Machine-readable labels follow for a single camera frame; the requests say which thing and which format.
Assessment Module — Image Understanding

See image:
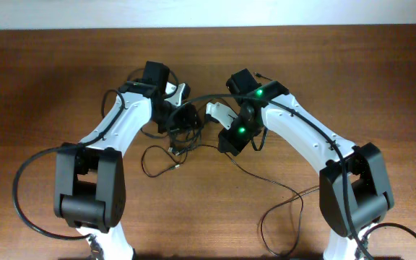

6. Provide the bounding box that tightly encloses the thin black cable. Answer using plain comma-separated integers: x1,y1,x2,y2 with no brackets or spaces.
193,71,321,258

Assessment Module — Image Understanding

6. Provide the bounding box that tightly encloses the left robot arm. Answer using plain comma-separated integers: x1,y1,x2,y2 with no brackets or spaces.
53,61,200,259

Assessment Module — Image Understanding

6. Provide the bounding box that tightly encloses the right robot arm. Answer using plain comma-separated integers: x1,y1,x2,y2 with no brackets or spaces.
215,69,394,259

